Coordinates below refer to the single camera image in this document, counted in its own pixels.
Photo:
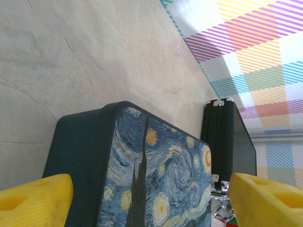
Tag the red and green toy block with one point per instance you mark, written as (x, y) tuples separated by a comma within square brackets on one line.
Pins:
[(231, 222)]

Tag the starry night tin box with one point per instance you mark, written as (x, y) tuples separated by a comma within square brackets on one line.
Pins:
[(161, 170)]

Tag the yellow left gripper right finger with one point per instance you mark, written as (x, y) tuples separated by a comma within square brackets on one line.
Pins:
[(267, 205)]

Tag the black ribbed aluminium case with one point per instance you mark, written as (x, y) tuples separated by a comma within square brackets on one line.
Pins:
[(225, 146)]

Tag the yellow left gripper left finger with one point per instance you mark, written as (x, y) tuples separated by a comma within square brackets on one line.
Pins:
[(28, 205)]

